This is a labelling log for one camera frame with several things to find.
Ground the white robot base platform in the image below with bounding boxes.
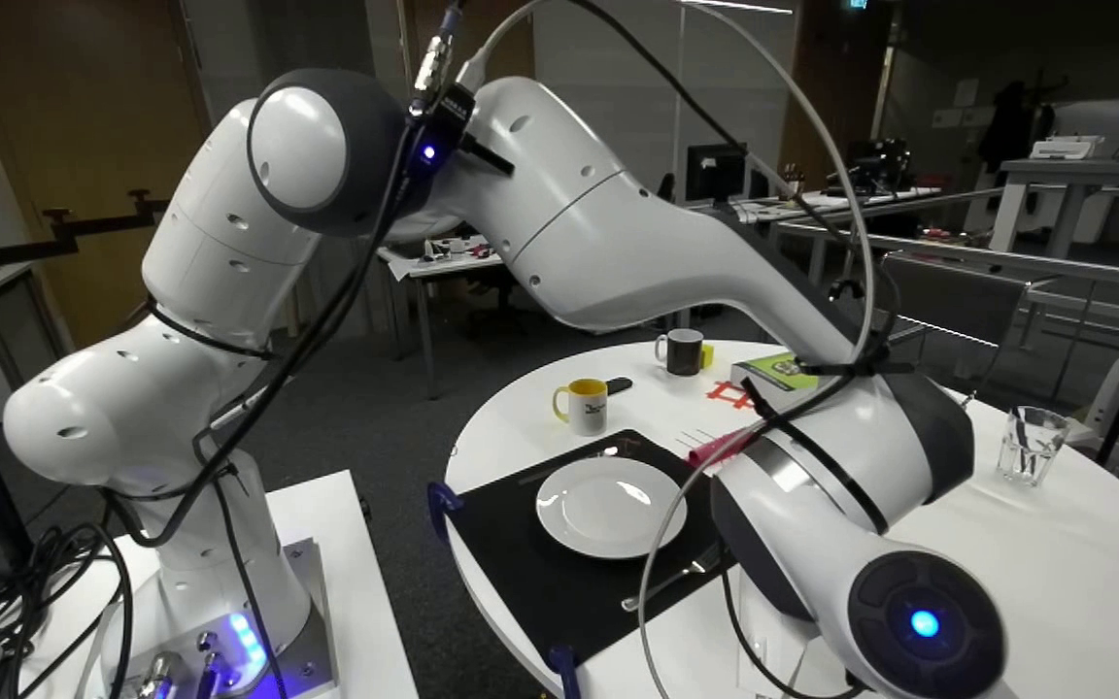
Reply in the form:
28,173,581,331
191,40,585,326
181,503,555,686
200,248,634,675
0,466,418,699

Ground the large white plate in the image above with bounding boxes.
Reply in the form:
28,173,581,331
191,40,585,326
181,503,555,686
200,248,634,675
532,453,690,562

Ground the white mug yellow inside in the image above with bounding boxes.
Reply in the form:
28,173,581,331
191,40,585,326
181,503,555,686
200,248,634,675
546,374,613,440

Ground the black mug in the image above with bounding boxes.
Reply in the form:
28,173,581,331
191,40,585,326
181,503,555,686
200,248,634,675
652,326,708,380

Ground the cluttered background desk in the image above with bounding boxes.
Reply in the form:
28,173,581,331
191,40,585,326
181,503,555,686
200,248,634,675
378,187,953,341

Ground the pink strip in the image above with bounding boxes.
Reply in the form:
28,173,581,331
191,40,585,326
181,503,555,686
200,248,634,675
683,422,766,475

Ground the blue clamp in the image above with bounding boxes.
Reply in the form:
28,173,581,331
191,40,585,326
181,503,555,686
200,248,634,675
424,479,458,537
542,644,585,699

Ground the green book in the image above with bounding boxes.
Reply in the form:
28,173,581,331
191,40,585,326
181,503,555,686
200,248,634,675
730,344,836,398

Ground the black placemat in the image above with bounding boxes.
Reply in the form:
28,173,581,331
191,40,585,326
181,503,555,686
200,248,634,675
444,427,747,675

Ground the black computer monitor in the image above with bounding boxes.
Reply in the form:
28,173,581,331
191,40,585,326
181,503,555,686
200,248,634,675
683,134,749,207

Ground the silver fork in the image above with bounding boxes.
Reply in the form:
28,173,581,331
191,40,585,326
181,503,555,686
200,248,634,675
630,556,725,611

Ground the grey chair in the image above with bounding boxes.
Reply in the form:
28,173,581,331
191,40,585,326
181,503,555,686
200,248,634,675
876,248,1041,391

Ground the empty clear glass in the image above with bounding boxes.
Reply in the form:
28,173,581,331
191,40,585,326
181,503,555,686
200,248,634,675
993,404,1071,492

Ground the white background desk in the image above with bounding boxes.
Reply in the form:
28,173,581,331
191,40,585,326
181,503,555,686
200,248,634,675
984,150,1119,256

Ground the orange frame piece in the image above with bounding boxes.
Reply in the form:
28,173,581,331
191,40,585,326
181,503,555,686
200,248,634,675
704,378,766,420

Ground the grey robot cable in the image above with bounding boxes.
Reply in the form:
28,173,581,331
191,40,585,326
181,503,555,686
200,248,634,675
454,0,883,699

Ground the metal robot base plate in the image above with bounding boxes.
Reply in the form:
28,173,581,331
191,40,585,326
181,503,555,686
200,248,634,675
115,537,341,699

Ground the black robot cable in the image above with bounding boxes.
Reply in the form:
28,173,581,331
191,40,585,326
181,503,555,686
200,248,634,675
104,0,874,699

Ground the grey metal railing frame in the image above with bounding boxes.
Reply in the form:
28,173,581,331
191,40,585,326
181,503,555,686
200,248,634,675
766,187,1119,431

